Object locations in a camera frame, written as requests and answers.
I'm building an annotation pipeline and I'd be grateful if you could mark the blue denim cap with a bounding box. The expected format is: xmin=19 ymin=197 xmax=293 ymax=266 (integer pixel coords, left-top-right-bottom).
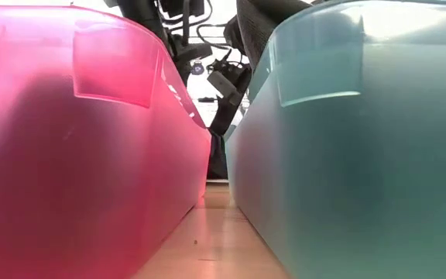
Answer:
xmin=206 ymin=129 xmax=229 ymax=181

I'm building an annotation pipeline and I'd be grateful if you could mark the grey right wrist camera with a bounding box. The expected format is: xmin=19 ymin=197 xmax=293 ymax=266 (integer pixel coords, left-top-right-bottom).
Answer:
xmin=206 ymin=71 xmax=244 ymax=106

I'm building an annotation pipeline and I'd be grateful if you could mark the black round ceiling camera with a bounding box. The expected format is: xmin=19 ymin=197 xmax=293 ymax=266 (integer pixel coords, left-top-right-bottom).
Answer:
xmin=190 ymin=60 xmax=206 ymax=77

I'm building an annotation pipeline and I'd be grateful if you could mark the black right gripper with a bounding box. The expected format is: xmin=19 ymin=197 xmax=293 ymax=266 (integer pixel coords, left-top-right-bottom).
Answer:
xmin=209 ymin=57 xmax=252 ymax=137

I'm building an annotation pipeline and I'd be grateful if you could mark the teal translucent plastic bin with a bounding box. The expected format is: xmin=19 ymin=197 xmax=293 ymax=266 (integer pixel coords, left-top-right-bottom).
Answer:
xmin=225 ymin=0 xmax=446 ymax=279

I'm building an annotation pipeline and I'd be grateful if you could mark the red translucent plastic bin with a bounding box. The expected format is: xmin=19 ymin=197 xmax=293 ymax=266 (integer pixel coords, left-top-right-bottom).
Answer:
xmin=0 ymin=4 xmax=212 ymax=279

